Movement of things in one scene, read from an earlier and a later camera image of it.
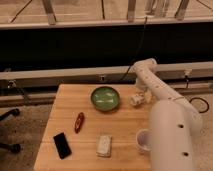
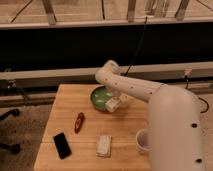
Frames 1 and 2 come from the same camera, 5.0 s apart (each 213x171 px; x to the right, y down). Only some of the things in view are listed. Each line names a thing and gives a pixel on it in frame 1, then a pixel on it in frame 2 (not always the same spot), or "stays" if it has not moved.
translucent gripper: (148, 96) to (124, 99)
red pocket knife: (79, 122) stays
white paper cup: (143, 141) stays
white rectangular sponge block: (104, 145) stays
